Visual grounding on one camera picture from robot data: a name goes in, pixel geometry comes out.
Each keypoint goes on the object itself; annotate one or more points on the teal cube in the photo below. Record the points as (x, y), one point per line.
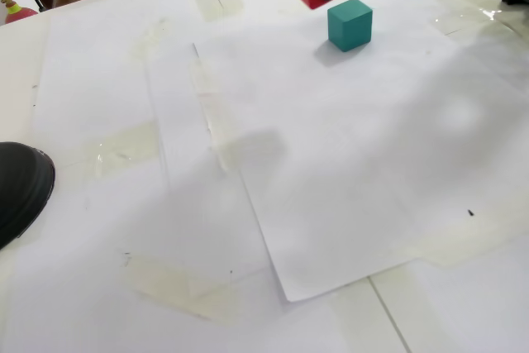
(349, 26)

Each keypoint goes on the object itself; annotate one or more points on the red fire extinguisher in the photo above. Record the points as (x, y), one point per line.
(22, 14)

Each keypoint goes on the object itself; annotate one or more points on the black round stand base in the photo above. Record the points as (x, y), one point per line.
(20, 187)

